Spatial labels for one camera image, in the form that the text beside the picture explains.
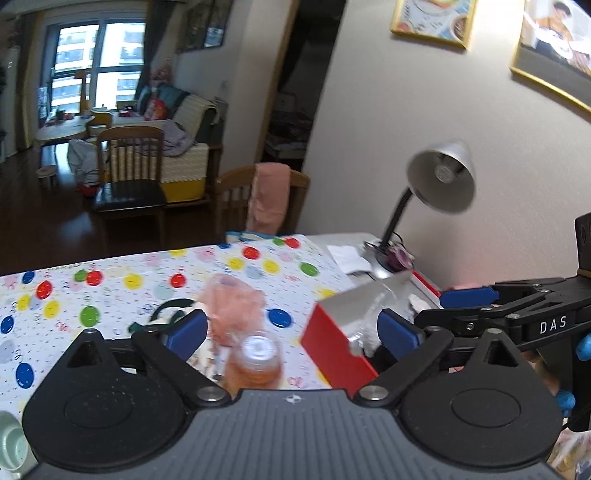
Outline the wooden chair with dark seat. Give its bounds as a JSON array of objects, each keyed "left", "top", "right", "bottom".
[{"left": 93, "top": 126, "right": 168, "bottom": 243}]

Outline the orange bottle with white cap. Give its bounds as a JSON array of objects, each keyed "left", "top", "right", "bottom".
[{"left": 223, "top": 333, "right": 285, "bottom": 391}]

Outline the white paper sheet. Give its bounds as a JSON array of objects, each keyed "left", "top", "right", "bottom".
[{"left": 327, "top": 244, "right": 373, "bottom": 276}]

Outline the lilac cloth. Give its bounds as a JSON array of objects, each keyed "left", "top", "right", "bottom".
[{"left": 161, "top": 119, "right": 195, "bottom": 158}]

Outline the person's right hand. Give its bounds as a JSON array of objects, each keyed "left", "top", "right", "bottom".
[{"left": 525, "top": 347, "right": 578, "bottom": 417}]

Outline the grey desk lamp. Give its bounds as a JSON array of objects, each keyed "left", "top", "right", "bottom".
[{"left": 364, "top": 141, "right": 477, "bottom": 278}]

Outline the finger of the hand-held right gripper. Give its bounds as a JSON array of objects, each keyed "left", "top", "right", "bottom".
[
  {"left": 439, "top": 277, "right": 576, "bottom": 310},
  {"left": 413, "top": 294, "right": 551, "bottom": 335}
]

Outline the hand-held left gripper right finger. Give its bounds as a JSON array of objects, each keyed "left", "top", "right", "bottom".
[{"left": 353, "top": 308, "right": 533, "bottom": 408}]

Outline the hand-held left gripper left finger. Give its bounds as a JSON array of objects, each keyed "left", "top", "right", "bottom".
[{"left": 59, "top": 308, "right": 232, "bottom": 409}]

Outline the white plastic sack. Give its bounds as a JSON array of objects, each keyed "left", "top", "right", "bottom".
[{"left": 67, "top": 137, "right": 110, "bottom": 189}]

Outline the pale green mug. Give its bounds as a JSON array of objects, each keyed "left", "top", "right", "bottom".
[{"left": 0, "top": 410, "right": 30, "bottom": 472}]

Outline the large gold framed picture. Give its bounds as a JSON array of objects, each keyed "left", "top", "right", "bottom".
[{"left": 509, "top": 0, "right": 591, "bottom": 114}]

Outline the dark wall poster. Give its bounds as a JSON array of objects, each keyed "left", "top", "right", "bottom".
[{"left": 177, "top": 0, "right": 232, "bottom": 52}]

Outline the polka dot tablecloth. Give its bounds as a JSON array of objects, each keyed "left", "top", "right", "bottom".
[{"left": 0, "top": 234, "right": 365, "bottom": 480}]

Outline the window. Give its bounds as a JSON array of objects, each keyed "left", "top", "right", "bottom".
[{"left": 43, "top": 21, "right": 147, "bottom": 117}]

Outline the red cardboard box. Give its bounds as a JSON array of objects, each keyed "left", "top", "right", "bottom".
[{"left": 300, "top": 270, "right": 445, "bottom": 400}]

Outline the round wooden table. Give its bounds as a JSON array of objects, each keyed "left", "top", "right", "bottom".
[{"left": 35, "top": 114, "right": 95, "bottom": 147}]

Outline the sofa with cream cover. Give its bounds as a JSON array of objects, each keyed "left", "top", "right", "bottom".
[{"left": 115, "top": 84, "right": 223, "bottom": 205}]

